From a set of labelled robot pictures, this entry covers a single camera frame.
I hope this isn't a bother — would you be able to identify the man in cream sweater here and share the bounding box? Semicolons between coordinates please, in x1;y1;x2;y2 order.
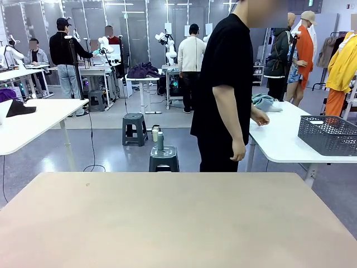
177;23;208;114

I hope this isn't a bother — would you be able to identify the green towel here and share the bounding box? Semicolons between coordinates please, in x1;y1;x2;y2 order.
252;93;276;111

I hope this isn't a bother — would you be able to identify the seated person grey jacket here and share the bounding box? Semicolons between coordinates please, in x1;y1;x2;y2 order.
23;38;51;97

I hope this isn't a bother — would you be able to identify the black cloth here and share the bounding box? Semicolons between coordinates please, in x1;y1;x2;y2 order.
6;99;37;118

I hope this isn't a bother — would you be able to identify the purple clothes pile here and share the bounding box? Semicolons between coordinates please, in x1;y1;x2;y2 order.
127;61;162;80

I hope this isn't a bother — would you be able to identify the person in red top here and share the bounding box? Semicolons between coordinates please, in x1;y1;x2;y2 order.
105;25;121;45

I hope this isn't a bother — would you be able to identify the purple cloth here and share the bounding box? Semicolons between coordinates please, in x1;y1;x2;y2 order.
0;88;18;103

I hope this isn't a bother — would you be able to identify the person in black t-shirt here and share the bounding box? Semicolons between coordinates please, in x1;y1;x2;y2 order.
190;0;290;173

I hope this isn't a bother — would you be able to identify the narrow white standing desk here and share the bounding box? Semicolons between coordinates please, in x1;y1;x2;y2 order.
125;75;163;115

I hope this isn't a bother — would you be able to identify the white shoe shelf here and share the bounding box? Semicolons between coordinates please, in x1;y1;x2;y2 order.
252;44;266;86

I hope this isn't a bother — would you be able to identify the person's right forearm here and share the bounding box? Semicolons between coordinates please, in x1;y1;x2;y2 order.
219;110;248;142

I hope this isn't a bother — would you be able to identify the clothes rack with brown coat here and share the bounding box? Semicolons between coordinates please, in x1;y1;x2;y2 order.
311;31;349;92

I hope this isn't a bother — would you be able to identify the man in black cap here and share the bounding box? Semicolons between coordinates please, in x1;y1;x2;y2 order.
49;17;95;117

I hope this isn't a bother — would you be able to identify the long white desk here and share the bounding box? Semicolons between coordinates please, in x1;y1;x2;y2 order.
0;65;54;99

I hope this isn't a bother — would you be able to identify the person's left hand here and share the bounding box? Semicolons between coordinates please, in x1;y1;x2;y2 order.
252;107;271;126

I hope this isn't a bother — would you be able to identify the mannequin in dark jacket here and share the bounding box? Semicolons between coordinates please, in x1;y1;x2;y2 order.
263;12;297;102

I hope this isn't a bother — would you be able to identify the person's right hand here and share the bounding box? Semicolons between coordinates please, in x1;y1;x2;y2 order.
229;138;247;162

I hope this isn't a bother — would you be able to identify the metal robot workbench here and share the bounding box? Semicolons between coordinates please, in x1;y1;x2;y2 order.
79;65;118;108
161;64;185;110

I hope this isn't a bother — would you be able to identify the white rounded table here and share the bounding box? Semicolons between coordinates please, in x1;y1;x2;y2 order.
0;98;90;171
245;100;357;187

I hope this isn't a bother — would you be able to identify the white computer case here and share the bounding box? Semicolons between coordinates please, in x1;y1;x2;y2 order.
118;78;133;98

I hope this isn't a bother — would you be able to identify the grey plastic mesh basket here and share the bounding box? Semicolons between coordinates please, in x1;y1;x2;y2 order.
297;115;357;156

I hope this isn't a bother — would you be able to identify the mannequin in orange shirt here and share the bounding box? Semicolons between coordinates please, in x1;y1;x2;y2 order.
284;11;319;107

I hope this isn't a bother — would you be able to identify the mannequin in yellow jacket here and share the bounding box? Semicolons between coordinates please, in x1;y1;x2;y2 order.
325;31;357;117

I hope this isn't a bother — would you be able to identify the black computer tower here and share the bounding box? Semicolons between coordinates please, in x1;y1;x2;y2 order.
168;74;185;98

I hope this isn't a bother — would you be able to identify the dark grey plastic stool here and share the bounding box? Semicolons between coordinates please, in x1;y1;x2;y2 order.
88;89;107;112
122;113;149;147
148;145;180;173

